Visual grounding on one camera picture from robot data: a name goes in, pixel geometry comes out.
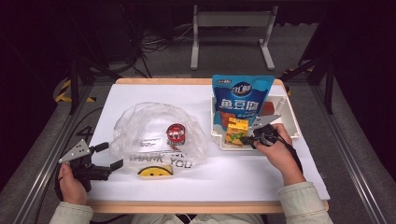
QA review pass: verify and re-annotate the brown long box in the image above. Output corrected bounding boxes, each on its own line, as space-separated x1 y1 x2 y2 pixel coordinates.
261 102 276 117

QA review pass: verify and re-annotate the aluminium rail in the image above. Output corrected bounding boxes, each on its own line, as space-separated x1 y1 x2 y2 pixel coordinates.
12 83 94 224
311 83 390 224

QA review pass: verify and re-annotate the bundle of floor cables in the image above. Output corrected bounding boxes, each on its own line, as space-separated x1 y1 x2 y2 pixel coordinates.
124 6 194 78

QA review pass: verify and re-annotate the person's torso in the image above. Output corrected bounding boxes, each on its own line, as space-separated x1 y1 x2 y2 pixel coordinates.
130 213 265 224

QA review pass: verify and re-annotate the white metal table frame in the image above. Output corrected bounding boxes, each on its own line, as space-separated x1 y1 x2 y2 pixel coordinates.
190 4 279 71

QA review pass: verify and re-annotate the yellow black striped tape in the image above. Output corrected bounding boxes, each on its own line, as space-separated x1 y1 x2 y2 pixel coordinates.
281 66 312 96
55 78 96 104

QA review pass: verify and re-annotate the yellow drink carton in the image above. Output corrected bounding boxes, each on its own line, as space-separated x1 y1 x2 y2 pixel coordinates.
224 117 249 147

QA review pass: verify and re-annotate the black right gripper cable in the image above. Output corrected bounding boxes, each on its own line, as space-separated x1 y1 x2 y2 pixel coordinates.
274 133 304 174

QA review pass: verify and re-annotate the white table sheet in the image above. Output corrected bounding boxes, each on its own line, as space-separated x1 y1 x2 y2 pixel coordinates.
84 83 331 202

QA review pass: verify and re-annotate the white plastic bin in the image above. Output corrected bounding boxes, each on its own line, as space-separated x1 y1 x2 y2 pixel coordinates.
210 92 302 152

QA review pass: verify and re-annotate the person's right hand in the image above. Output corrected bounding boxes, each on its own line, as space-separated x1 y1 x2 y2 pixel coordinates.
253 123 307 187

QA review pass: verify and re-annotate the red round can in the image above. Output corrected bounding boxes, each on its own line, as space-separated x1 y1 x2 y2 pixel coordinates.
165 123 187 147

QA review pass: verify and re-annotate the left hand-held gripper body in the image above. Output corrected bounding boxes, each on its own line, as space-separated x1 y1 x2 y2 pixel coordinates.
58 138 110 192

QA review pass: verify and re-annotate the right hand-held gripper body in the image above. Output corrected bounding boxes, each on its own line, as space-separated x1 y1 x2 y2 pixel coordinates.
250 114 282 147

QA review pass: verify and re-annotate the blue snack pouch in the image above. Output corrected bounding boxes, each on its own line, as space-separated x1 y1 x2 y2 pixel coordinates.
212 74 276 132

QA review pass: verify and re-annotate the person's left hand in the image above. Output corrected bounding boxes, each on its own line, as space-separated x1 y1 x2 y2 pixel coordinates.
58 162 89 205

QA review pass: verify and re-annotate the clear plastic bag with smiley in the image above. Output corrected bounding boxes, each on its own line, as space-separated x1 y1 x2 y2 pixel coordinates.
108 102 209 178

